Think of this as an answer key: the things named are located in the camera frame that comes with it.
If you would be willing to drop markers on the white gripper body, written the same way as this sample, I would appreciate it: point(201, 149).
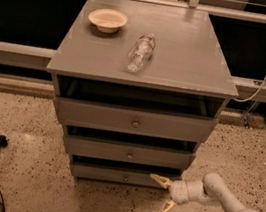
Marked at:
point(177, 192)

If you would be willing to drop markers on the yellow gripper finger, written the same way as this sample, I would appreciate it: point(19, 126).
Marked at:
point(163, 181)
point(167, 206)

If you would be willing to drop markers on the grey bottom drawer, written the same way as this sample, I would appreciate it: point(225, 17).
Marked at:
point(112, 174)

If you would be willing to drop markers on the grey drawer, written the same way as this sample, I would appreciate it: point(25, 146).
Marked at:
point(112, 174)
point(132, 121)
point(128, 153)

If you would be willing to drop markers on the grey middle drawer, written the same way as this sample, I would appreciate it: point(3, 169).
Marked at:
point(128, 153)

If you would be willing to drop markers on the grey top drawer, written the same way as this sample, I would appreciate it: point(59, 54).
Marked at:
point(132, 121)

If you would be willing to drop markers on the grey wooden drawer cabinet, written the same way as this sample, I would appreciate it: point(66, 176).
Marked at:
point(186, 74)

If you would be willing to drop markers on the clear plastic water bottle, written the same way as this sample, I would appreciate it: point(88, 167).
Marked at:
point(140, 53)

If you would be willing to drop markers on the white paper bowl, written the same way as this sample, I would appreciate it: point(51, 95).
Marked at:
point(108, 20)

